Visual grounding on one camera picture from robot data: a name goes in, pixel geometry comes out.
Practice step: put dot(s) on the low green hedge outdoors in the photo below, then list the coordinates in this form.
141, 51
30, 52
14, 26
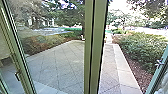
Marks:
46, 41

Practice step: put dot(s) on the green shrub outdoors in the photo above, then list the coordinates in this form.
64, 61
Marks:
143, 46

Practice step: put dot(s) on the large tree outdoors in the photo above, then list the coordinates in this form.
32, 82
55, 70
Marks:
66, 13

